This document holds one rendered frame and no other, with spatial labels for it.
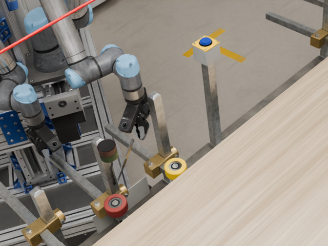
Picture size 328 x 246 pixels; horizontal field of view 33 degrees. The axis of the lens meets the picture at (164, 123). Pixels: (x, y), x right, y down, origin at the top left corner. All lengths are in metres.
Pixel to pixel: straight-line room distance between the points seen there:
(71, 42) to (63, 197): 1.23
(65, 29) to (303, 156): 0.92
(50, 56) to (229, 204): 0.94
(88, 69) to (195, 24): 2.47
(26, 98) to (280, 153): 0.92
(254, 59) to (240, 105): 0.47
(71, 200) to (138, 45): 1.63
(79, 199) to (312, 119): 1.32
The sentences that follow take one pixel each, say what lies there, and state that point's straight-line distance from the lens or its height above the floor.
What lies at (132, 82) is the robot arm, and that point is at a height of 1.21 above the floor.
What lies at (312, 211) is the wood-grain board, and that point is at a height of 0.90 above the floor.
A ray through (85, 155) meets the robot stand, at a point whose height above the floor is 0.21.
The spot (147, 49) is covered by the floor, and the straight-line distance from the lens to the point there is 4.13.
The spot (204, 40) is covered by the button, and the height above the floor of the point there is 1.23.
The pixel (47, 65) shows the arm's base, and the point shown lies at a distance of 2.31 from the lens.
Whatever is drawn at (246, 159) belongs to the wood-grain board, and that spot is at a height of 0.90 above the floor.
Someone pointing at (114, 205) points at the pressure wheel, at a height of 0.91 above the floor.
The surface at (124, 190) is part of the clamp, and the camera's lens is 2.02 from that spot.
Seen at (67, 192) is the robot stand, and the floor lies 0.21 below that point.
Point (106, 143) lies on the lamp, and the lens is 1.80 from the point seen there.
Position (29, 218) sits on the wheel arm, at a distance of 1.91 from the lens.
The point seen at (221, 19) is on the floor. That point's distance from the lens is 4.33.
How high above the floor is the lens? 2.37
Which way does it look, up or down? 43 degrees down
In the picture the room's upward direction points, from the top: 11 degrees counter-clockwise
